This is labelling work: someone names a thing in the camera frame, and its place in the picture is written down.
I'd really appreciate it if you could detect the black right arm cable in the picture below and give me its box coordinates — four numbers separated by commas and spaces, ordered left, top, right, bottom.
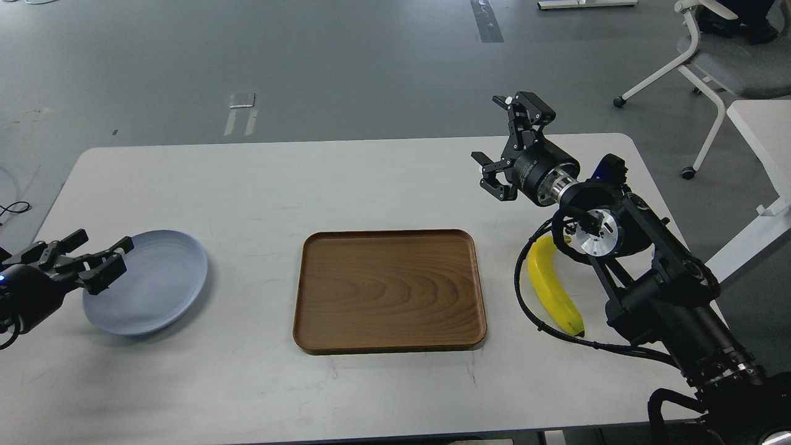
516, 216, 680, 362

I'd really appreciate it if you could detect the white desk base bar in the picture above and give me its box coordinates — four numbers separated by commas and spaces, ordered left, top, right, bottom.
537, 0, 639, 11

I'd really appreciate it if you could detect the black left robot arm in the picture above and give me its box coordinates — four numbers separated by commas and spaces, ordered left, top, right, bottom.
1, 229, 135, 349

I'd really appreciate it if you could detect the light blue round plate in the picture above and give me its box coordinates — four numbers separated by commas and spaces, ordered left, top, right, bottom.
83, 230, 208, 336

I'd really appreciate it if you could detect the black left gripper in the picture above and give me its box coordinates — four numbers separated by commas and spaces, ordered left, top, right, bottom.
1, 229, 135, 334

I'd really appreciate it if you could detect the yellow banana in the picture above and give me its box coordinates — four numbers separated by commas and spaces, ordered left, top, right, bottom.
527, 235, 585, 338

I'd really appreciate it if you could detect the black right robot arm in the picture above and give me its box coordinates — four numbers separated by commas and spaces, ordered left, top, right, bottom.
472, 92, 790, 444

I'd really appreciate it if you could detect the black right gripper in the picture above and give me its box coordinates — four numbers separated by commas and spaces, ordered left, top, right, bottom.
471, 92, 581, 206

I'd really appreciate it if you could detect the white side table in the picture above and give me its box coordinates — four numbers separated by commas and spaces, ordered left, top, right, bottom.
701, 99, 791, 289

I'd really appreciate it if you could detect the brown wooden tray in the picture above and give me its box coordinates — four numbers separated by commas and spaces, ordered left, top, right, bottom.
293, 229, 487, 355

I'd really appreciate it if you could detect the white office chair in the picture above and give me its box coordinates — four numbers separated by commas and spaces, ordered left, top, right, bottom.
613, 1, 790, 180

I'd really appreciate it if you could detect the grey floor tape strip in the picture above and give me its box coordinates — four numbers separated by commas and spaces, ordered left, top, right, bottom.
469, 0, 505, 43

